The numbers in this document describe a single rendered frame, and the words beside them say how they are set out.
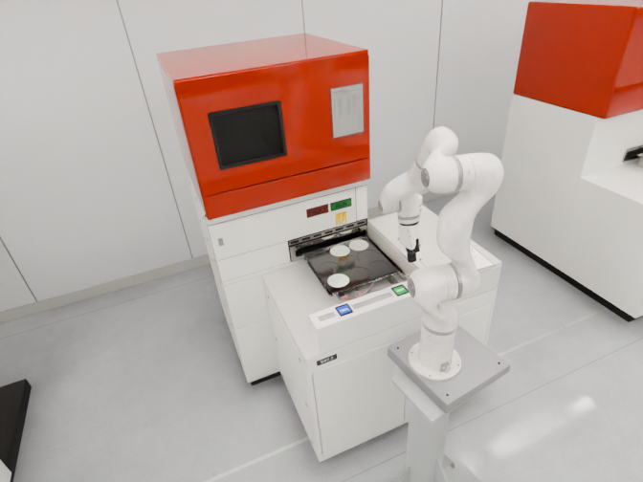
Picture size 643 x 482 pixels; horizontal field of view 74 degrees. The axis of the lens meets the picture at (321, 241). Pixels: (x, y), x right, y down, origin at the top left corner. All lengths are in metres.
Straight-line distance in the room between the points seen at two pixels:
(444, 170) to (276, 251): 1.19
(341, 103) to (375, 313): 0.90
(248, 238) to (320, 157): 0.52
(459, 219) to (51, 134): 2.77
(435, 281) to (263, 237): 1.00
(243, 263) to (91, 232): 1.76
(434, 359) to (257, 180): 1.03
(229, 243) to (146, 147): 1.51
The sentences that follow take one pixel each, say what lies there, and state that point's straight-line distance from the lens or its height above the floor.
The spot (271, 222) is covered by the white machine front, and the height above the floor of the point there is 1.11.
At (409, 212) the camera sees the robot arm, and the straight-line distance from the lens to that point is 1.64.
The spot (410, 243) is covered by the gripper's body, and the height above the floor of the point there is 1.21.
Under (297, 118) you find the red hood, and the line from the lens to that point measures 1.88.
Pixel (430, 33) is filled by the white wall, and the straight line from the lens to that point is 4.02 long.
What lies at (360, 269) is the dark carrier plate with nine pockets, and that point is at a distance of 2.05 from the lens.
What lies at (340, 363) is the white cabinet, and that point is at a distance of 1.86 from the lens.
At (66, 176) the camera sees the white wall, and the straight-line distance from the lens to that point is 3.49.
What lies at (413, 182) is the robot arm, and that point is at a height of 1.49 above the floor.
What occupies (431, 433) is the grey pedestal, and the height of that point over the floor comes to 0.53.
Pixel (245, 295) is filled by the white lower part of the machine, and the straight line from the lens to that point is 2.26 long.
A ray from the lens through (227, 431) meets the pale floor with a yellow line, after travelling 2.64.
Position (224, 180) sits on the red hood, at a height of 1.39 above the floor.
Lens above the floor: 2.13
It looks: 33 degrees down
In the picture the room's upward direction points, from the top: 5 degrees counter-clockwise
